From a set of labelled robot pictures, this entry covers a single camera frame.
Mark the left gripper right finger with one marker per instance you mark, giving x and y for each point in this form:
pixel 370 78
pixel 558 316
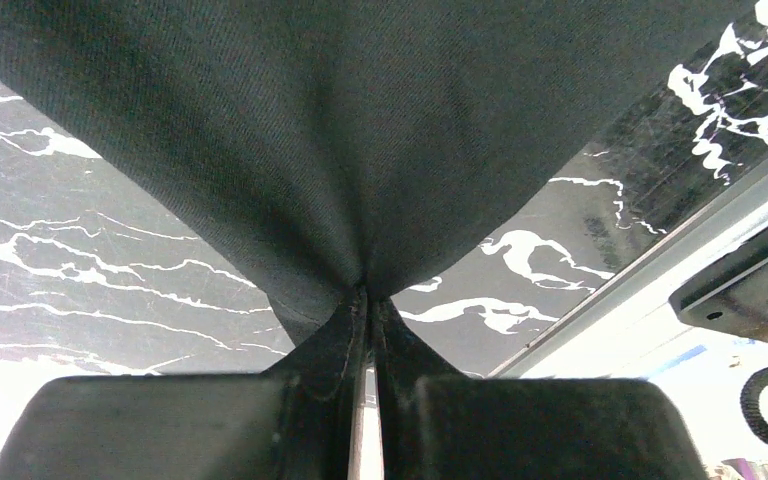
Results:
pixel 438 423

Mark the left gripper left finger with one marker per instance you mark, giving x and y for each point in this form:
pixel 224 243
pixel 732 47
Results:
pixel 292 421

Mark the black printed t-shirt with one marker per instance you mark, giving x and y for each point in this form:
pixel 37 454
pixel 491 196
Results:
pixel 325 146

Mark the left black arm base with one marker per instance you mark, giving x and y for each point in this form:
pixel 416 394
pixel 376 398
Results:
pixel 729 296

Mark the black marble pattern mat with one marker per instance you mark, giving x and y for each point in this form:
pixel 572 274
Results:
pixel 97 275

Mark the aluminium rail frame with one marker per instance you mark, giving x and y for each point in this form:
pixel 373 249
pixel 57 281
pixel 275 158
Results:
pixel 591 334

